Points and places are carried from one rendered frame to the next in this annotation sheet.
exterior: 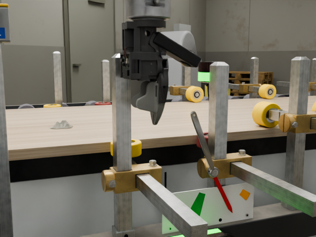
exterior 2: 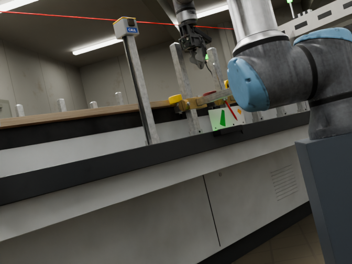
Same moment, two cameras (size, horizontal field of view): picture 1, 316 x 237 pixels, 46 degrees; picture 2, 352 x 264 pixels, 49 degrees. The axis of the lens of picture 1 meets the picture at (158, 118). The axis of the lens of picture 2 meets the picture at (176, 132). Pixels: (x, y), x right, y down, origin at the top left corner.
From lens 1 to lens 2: 120 cm
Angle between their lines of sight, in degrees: 26
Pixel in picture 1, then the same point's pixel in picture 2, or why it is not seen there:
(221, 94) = (216, 61)
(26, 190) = (130, 133)
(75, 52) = not seen: outside the picture
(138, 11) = (187, 17)
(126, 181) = (193, 102)
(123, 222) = (196, 124)
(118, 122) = (182, 74)
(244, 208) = (241, 119)
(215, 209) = (230, 119)
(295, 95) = not seen: hidden behind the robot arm
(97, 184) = (161, 129)
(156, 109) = (202, 59)
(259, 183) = not seen: hidden behind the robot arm
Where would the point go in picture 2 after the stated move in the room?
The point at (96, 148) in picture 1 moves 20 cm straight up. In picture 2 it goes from (161, 103) to (151, 63)
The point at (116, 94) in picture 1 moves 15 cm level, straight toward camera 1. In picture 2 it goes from (178, 61) to (196, 49)
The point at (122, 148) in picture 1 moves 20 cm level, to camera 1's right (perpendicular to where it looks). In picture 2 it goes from (187, 86) to (224, 80)
